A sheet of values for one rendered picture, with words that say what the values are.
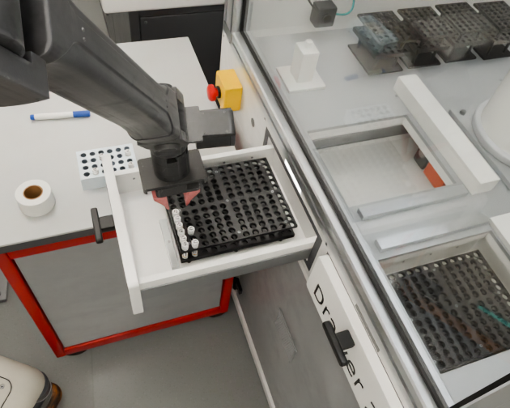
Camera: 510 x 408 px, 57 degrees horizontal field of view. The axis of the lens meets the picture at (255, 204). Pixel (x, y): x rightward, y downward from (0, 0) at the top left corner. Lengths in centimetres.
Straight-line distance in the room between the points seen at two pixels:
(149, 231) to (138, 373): 84
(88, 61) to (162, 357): 142
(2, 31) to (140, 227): 71
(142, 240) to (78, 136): 39
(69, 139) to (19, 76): 93
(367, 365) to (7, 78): 64
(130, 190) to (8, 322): 97
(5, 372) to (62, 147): 63
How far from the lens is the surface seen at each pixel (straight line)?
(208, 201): 90
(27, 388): 146
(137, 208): 97
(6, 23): 28
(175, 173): 74
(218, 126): 67
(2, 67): 28
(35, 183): 109
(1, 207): 113
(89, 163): 111
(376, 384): 78
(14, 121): 130
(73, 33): 35
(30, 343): 180
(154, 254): 91
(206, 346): 172
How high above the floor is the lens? 162
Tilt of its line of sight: 53 degrees down
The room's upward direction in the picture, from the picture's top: 11 degrees clockwise
